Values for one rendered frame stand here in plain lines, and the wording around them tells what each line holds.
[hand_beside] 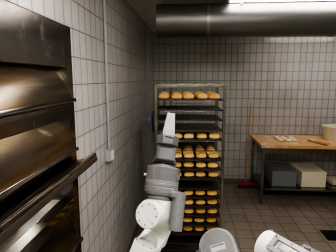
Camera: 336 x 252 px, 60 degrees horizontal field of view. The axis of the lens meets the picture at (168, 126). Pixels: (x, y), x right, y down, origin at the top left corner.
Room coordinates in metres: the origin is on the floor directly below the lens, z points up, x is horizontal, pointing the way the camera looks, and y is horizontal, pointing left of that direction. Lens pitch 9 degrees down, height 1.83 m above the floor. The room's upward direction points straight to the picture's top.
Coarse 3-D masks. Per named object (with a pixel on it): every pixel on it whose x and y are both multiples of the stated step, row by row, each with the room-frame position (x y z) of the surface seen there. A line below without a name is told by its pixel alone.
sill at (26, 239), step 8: (64, 200) 1.49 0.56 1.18; (72, 200) 1.52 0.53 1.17; (56, 208) 1.39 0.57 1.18; (64, 208) 1.41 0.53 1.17; (48, 216) 1.31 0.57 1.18; (56, 216) 1.32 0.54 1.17; (40, 224) 1.23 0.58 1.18; (48, 224) 1.24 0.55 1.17; (32, 232) 1.16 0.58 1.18; (40, 232) 1.17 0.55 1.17; (24, 240) 1.10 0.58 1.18; (32, 240) 1.11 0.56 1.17; (8, 248) 1.04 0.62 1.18; (16, 248) 1.04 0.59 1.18; (24, 248) 1.05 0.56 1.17
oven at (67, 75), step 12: (72, 84) 1.60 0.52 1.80; (72, 96) 1.59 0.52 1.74; (48, 108) 1.31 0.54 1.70; (60, 108) 1.43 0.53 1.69; (72, 108) 1.58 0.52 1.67; (0, 120) 0.97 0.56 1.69; (12, 120) 1.04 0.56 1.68; (24, 120) 1.12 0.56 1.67; (36, 120) 1.21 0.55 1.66; (48, 120) 1.31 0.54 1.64; (72, 120) 1.57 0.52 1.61; (0, 132) 0.97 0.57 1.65; (12, 132) 1.04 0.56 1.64; (72, 132) 1.57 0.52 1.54; (72, 156) 1.55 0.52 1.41; (12, 192) 1.01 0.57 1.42; (60, 192) 1.54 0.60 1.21; (72, 192) 1.53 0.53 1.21; (72, 216) 1.53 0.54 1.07
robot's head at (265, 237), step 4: (264, 232) 0.57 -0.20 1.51; (268, 232) 0.57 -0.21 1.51; (272, 232) 0.57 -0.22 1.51; (260, 236) 0.56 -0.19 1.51; (264, 236) 0.56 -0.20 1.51; (268, 236) 0.56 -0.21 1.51; (272, 236) 0.55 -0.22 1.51; (256, 240) 0.56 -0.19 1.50; (260, 240) 0.56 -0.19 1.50; (264, 240) 0.55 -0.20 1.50; (268, 240) 0.55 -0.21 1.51; (256, 244) 0.56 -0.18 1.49; (260, 244) 0.55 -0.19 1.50; (264, 244) 0.55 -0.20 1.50; (276, 244) 0.53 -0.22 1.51; (280, 244) 0.53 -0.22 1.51; (284, 244) 0.53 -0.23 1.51; (256, 248) 0.55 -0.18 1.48; (260, 248) 0.55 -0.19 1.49; (264, 248) 0.54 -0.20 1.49; (280, 248) 0.52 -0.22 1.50; (284, 248) 0.52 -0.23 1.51; (288, 248) 0.52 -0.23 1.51
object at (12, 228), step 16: (80, 160) 1.47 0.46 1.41; (96, 160) 1.50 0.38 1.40; (48, 176) 1.26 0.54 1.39; (16, 192) 1.10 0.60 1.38; (32, 192) 1.05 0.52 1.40; (0, 208) 0.94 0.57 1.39; (16, 208) 0.90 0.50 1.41; (32, 208) 0.88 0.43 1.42; (16, 224) 0.78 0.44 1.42; (0, 240) 0.71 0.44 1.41
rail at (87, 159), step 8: (88, 160) 1.40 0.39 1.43; (72, 168) 1.23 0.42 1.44; (64, 176) 1.13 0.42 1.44; (56, 184) 1.05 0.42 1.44; (40, 192) 0.96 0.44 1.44; (48, 192) 0.99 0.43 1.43; (32, 200) 0.89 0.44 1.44; (40, 200) 0.93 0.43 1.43; (24, 208) 0.84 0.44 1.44; (8, 216) 0.78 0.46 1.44; (16, 216) 0.79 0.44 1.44; (0, 224) 0.73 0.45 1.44; (8, 224) 0.76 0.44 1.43; (0, 232) 0.72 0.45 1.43
